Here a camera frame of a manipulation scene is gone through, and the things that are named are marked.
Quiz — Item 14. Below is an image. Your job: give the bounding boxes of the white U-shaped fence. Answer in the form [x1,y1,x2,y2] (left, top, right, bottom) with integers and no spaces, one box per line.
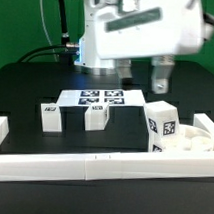
[0,113,214,182]

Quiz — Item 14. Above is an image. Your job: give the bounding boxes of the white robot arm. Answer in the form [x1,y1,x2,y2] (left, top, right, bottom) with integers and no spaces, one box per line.
[78,0,206,94]

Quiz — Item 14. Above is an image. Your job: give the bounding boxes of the black vertical hose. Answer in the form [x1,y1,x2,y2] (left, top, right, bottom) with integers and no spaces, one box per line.
[55,0,72,45]

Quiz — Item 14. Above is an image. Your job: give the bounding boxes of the black cables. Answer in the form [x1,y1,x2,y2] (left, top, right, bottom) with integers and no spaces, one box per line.
[16,42,80,66]

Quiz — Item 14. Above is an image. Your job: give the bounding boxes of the thin white cable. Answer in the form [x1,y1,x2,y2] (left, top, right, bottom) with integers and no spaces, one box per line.
[37,0,62,63]

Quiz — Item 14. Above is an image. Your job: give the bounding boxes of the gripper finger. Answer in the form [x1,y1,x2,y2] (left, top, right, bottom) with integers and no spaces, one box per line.
[151,55,175,94]
[115,58,133,84]

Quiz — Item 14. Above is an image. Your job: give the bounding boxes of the white round stool seat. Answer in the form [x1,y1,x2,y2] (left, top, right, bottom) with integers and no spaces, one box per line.
[146,121,214,155]

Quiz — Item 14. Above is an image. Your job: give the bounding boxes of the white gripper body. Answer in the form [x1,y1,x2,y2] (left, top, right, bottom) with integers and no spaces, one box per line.
[86,0,204,59]

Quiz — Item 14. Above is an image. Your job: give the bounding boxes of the white marker sheet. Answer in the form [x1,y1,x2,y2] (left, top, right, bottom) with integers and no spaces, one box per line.
[57,89,145,107]

